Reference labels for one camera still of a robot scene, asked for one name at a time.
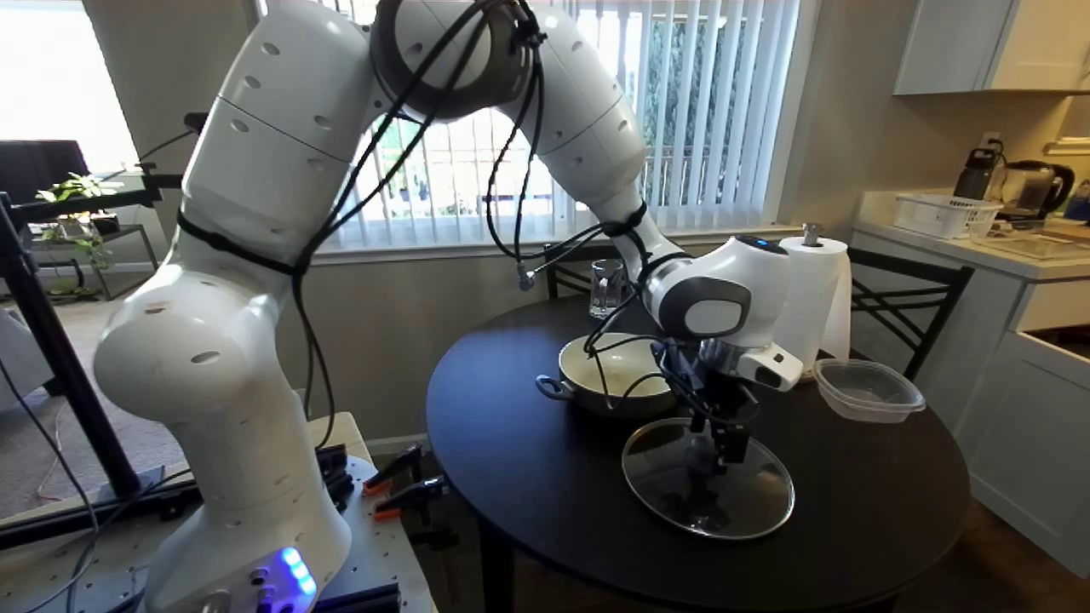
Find electric kettle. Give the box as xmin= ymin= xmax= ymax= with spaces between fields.
xmin=997 ymin=158 xmax=1075 ymax=230

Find round glass pan lid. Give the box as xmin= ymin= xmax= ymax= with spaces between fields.
xmin=618 ymin=413 xmax=799 ymax=544

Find grey pan with white inside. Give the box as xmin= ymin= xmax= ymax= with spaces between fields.
xmin=534 ymin=331 xmax=683 ymax=420

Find white upper wall cabinet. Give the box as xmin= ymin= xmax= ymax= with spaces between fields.
xmin=892 ymin=0 xmax=1090 ymax=98

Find white vertical window blinds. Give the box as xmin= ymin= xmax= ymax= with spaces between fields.
xmin=320 ymin=0 xmax=805 ymax=252

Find black orange bar clamp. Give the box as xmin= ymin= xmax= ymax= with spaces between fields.
xmin=370 ymin=473 xmax=451 ymax=517
xmin=364 ymin=444 xmax=430 ymax=495

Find clear plastic tray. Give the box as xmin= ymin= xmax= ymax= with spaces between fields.
xmin=890 ymin=191 xmax=1004 ymax=241

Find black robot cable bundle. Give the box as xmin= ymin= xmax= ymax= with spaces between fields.
xmin=285 ymin=0 xmax=683 ymax=457

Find dark countertop appliance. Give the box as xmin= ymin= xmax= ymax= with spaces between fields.
xmin=949 ymin=133 xmax=1008 ymax=204

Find white paper towel roll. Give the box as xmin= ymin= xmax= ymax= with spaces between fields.
xmin=771 ymin=235 xmax=854 ymax=368

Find green houseplant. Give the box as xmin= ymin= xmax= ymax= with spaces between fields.
xmin=32 ymin=166 xmax=128 ymax=280

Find robot mounting platform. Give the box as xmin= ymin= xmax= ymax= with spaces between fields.
xmin=0 ymin=408 xmax=440 ymax=613

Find black tripod stand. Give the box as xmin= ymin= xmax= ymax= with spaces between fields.
xmin=0 ymin=166 xmax=209 ymax=555

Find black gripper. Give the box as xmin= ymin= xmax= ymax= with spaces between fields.
xmin=673 ymin=337 xmax=758 ymax=476

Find clear glass mug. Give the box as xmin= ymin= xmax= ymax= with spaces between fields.
xmin=587 ymin=255 xmax=629 ymax=325

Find white kitchen counter unit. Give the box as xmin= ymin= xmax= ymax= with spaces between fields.
xmin=849 ymin=183 xmax=1090 ymax=583

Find clear plastic food container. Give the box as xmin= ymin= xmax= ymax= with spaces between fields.
xmin=814 ymin=359 xmax=931 ymax=427

